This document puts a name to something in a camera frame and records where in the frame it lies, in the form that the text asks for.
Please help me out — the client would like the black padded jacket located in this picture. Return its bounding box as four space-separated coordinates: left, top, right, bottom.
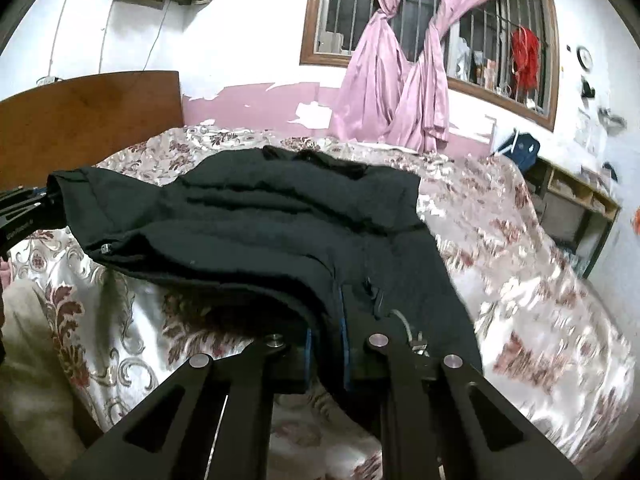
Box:
47 146 482 432

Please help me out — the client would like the white hanging cable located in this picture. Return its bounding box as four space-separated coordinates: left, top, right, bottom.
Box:
34 0 174 86

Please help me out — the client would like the navy blue backpack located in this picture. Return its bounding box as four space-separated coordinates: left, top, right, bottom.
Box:
494 130 540 174

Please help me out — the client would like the round wall clock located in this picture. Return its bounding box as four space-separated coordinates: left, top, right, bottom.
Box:
576 46 593 73

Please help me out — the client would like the wooden cubby shelf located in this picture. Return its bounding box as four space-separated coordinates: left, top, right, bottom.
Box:
524 157 622 278

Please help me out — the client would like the pink satin curtain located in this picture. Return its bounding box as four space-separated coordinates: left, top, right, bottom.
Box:
329 0 488 153

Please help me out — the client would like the brown wooden headboard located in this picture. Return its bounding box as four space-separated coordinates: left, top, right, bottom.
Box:
0 70 183 190

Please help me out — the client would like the red hanging garment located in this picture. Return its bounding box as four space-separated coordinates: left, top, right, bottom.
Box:
511 26 539 91

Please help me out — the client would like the wooden framed barred window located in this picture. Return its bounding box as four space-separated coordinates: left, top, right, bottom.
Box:
300 0 559 129

